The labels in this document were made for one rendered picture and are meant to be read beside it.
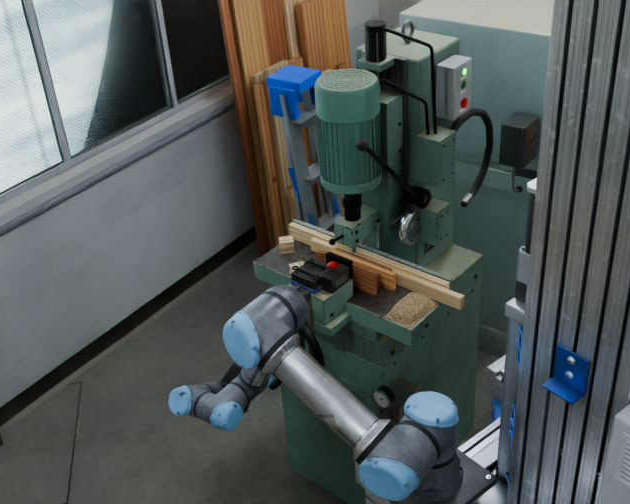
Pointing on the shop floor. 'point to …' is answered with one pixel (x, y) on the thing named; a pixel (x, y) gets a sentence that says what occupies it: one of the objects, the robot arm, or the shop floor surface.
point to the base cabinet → (449, 364)
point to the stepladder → (286, 94)
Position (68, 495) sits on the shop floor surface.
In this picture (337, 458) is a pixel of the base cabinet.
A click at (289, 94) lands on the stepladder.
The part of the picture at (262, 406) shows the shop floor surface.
